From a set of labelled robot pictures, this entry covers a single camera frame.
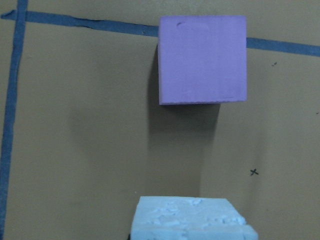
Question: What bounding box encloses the light blue block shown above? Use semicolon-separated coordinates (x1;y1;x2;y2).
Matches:
130;196;259;240

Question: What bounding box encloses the purple block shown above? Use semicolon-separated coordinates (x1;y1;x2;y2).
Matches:
158;15;247;105

